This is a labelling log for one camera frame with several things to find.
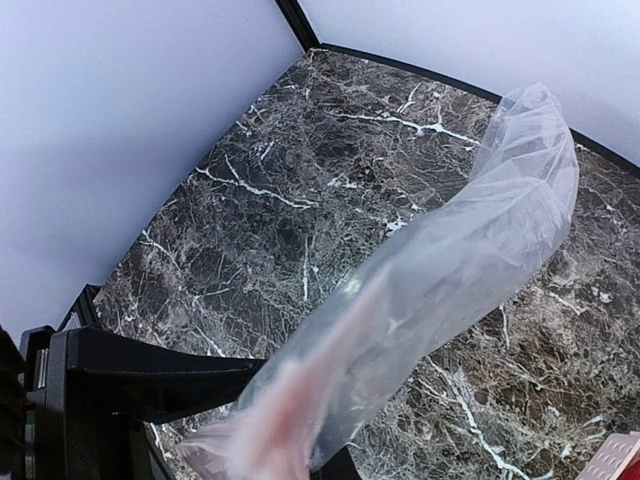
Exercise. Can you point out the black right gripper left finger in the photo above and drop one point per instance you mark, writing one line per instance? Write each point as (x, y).
(91, 394)

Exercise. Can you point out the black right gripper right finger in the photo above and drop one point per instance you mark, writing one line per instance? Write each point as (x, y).
(340, 467)

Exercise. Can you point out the clear zip top bag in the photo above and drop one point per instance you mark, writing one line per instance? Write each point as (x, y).
(431, 280)

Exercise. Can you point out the pink plastic basket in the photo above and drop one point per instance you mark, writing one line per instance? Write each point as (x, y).
(616, 459)

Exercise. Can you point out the left black frame post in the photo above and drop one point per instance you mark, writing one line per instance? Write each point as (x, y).
(298, 23)

